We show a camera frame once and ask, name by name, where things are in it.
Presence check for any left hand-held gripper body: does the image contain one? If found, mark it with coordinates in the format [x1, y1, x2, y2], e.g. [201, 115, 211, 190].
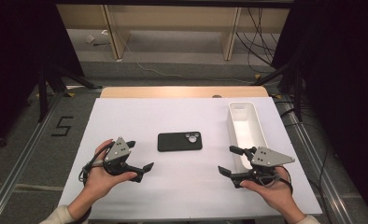
[103, 136, 134, 176]

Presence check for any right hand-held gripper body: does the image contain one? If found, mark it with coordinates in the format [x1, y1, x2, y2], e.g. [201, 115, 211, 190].
[250, 147, 296, 187]

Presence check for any white plastic bin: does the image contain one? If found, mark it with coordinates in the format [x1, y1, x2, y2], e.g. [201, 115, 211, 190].
[226, 101, 270, 174]

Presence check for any black phone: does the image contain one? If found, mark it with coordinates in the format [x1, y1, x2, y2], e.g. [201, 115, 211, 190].
[157, 131, 204, 153]

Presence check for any person's left hand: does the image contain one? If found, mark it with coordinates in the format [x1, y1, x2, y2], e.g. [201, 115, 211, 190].
[83, 138, 138, 200]

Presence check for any person's right hand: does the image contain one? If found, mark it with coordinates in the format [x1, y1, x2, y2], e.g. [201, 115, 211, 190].
[239, 166, 298, 216]

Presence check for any wooden table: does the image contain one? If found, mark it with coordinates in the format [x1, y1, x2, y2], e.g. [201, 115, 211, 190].
[100, 86, 270, 99]

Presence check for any black metal stand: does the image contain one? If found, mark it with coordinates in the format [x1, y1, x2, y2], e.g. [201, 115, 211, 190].
[36, 63, 104, 123]
[251, 62, 304, 122]

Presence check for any black curtain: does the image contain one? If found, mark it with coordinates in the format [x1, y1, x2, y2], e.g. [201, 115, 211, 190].
[0, 0, 85, 150]
[270, 0, 368, 216]

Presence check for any wooden shelf unit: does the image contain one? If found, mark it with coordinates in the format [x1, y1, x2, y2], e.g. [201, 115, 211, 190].
[56, 4, 290, 62]

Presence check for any metal floor rail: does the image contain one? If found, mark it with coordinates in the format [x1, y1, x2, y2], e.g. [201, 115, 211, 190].
[278, 96, 358, 224]
[0, 92, 64, 224]

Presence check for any bundle of black cables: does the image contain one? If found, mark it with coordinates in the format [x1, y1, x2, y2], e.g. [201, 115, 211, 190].
[235, 7, 281, 68]

